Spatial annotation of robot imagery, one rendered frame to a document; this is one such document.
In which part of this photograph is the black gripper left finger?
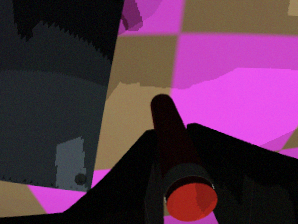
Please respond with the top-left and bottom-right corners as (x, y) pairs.
(0, 129), (164, 224)

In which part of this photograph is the dark cylindrical peg with red end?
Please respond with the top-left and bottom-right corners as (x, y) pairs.
(150, 93), (218, 222)

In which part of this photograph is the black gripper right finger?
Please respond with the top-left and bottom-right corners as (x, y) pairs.
(186, 123), (298, 224)

